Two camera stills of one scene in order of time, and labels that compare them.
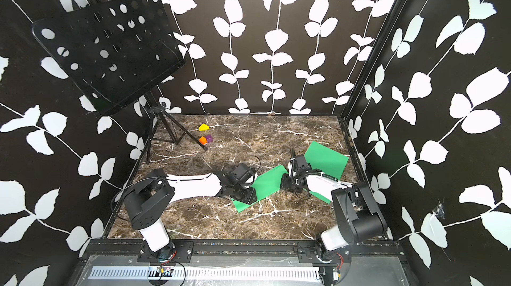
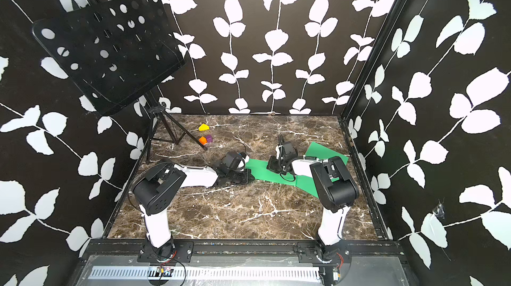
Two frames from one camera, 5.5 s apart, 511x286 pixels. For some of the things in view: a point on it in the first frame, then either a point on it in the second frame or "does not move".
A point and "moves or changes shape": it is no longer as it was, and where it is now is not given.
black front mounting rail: [319, 251] does not move
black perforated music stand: [115, 52] does not move
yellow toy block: [203, 127] does not move
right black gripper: [285, 183] → [271, 165]
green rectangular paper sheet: [265, 185] → [258, 168]
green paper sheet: [327, 161] moves or changes shape
